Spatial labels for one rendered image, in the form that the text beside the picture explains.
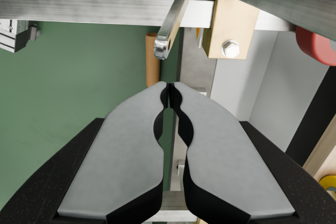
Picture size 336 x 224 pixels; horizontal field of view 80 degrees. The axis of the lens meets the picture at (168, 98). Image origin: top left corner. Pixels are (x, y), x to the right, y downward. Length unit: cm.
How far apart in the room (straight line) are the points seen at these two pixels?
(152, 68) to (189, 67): 69
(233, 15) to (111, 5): 14
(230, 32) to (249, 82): 36
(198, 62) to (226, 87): 17
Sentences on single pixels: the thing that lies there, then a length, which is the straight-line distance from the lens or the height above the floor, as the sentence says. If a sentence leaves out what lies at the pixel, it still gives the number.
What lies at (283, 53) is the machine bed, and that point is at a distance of 55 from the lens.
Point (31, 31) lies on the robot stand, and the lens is 126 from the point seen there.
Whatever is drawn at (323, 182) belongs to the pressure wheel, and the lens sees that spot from 45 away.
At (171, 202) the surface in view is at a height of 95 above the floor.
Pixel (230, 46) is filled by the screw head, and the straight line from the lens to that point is 25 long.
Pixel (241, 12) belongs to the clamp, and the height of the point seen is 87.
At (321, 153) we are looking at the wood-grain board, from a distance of 42.
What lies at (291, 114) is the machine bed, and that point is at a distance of 51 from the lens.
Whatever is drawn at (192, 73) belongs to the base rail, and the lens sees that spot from 46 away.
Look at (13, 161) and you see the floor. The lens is 209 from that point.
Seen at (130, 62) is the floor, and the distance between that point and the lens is 122.
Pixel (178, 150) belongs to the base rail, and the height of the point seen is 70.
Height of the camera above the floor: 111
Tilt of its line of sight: 57 degrees down
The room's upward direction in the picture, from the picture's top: 178 degrees clockwise
